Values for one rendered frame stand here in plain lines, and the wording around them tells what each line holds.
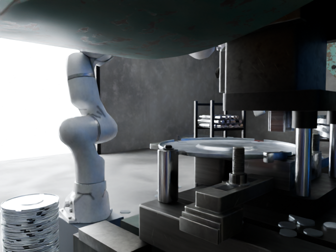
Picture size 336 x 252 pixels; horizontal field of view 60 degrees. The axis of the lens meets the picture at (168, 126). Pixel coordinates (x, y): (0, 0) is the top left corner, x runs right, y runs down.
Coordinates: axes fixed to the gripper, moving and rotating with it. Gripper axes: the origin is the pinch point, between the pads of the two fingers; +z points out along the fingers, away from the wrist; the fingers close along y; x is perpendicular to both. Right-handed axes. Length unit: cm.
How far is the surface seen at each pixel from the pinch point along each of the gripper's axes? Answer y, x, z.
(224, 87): 38.6, 11.1, 3.1
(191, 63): -503, -320, -289
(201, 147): 38.9, 1.6, 12.1
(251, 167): 41.0, 11.6, 19.1
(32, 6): 80, 22, 8
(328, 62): -99, 9, -27
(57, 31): 77, 19, 6
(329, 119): 27.5, 23.0, 15.0
